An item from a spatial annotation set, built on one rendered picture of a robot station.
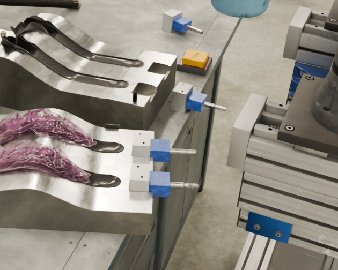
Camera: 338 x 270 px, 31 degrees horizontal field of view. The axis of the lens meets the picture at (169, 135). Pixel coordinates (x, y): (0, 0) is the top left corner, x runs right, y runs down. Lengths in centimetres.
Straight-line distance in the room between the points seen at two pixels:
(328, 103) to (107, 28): 96
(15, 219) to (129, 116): 36
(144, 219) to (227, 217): 130
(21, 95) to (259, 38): 255
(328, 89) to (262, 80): 230
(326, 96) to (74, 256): 51
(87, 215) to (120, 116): 32
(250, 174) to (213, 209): 128
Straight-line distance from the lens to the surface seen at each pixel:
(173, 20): 183
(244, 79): 331
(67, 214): 109
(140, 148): 119
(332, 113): 103
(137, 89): 139
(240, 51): 360
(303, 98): 111
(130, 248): 148
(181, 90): 144
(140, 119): 132
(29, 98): 141
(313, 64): 154
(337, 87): 102
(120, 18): 191
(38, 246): 110
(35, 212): 110
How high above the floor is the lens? 158
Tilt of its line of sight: 35 degrees down
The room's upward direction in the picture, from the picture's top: 5 degrees clockwise
